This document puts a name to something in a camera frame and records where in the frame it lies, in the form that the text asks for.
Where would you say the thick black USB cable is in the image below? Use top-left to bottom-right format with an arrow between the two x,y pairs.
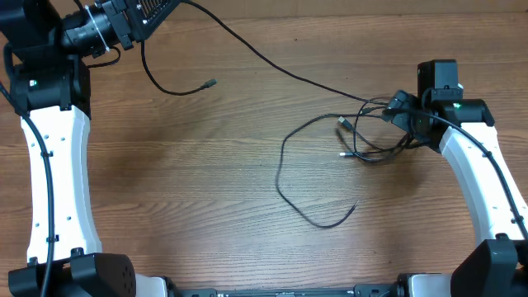
139,0 -> 389,105

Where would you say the thin black USB cable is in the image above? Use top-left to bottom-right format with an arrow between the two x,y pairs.
275,111 -> 397,229

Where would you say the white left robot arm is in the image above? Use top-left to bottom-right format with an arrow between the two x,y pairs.
1,1 -> 178,296

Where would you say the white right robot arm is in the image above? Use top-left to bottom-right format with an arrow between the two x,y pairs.
382,59 -> 527,297

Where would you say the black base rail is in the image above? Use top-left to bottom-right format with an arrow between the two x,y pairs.
176,284 -> 405,297

